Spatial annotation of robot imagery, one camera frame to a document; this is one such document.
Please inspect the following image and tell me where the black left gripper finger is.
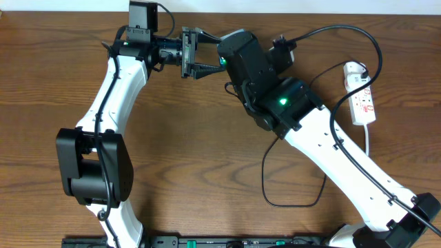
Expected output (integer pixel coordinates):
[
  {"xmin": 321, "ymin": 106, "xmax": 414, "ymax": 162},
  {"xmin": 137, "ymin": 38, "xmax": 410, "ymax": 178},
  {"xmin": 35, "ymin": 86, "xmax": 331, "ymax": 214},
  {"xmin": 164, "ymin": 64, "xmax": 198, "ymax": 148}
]
[
  {"xmin": 196, "ymin": 29, "xmax": 222, "ymax": 44},
  {"xmin": 190, "ymin": 63, "xmax": 225, "ymax": 79}
]

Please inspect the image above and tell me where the black charger cable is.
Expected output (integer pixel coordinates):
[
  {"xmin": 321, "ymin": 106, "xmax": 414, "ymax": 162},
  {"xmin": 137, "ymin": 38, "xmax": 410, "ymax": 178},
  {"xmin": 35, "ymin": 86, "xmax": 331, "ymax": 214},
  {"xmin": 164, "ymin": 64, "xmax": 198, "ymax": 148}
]
[{"xmin": 223, "ymin": 59, "xmax": 369, "ymax": 208}]

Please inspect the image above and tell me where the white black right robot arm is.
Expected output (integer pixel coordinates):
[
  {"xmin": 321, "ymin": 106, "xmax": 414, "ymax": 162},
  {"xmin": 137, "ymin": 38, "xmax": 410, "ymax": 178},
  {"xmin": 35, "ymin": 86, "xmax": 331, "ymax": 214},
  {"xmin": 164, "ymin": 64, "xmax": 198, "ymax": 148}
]
[{"xmin": 217, "ymin": 31, "xmax": 440, "ymax": 247}]

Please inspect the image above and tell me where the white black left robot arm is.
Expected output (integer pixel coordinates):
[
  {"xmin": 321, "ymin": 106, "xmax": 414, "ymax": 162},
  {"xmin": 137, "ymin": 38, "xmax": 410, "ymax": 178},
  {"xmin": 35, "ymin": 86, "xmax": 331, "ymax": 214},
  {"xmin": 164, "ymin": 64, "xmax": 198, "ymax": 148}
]
[{"xmin": 56, "ymin": 25, "xmax": 223, "ymax": 247}]

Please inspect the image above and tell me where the white power strip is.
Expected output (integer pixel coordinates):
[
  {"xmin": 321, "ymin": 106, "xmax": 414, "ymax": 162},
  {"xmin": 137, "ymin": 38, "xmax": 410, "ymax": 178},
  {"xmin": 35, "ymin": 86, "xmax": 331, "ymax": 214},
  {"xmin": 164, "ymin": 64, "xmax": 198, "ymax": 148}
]
[{"xmin": 343, "ymin": 61, "xmax": 376, "ymax": 125}]

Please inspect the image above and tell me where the white power strip cord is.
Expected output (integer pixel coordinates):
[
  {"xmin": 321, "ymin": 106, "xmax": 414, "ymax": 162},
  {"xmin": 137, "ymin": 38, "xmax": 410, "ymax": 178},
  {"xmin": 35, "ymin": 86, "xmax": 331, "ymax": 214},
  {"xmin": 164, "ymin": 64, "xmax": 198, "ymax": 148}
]
[{"xmin": 363, "ymin": 124, "xmax": 370, "ymax": 157}]

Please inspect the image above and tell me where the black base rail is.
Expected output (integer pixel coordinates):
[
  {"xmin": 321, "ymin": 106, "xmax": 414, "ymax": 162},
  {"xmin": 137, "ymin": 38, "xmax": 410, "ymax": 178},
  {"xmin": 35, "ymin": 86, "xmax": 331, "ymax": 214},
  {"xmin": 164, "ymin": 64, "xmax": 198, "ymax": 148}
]
[{"xmin": 61, "ymin": 236, "xmax": 328, "ymax": 248}]

